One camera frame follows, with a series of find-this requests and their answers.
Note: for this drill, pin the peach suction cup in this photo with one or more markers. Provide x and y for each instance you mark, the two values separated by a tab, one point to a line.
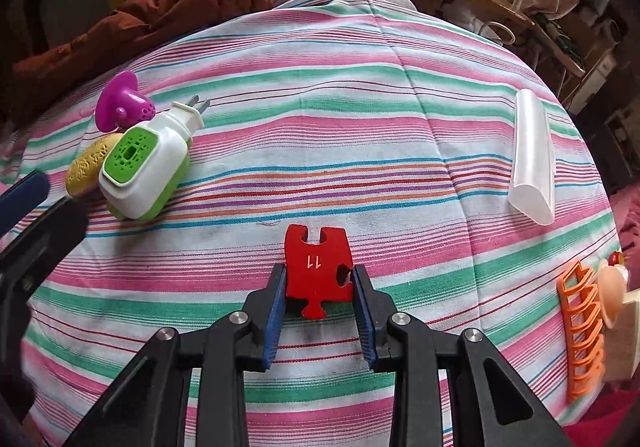
612	292

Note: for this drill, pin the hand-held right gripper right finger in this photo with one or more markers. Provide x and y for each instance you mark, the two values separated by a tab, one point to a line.
365	327

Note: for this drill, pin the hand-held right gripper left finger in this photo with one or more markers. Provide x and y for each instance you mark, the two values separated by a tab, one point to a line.
274	322

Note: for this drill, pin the cluttered wooden shelf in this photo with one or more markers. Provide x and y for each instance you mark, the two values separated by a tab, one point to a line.
585	42

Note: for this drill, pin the white green plug-in freshener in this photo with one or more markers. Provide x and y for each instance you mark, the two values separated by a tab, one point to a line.
145	177

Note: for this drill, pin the purple plastic cup toy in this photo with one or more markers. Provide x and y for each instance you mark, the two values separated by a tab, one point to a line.
117	99

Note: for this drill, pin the striped bedsheet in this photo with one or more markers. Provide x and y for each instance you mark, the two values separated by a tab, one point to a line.
350	127

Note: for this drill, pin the translucent white plastic tube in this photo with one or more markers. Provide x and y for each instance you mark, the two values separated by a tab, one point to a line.
532	152

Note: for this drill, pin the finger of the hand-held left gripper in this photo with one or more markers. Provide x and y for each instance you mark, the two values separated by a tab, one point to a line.
45	247
22	199

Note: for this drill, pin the red puzzle piece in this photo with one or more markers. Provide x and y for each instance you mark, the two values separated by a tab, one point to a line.
312	277

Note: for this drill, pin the orange plastic rack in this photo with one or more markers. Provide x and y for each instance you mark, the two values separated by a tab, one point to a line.
568	342

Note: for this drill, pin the yellow patterned oval toy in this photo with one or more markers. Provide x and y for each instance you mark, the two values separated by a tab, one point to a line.
87	167

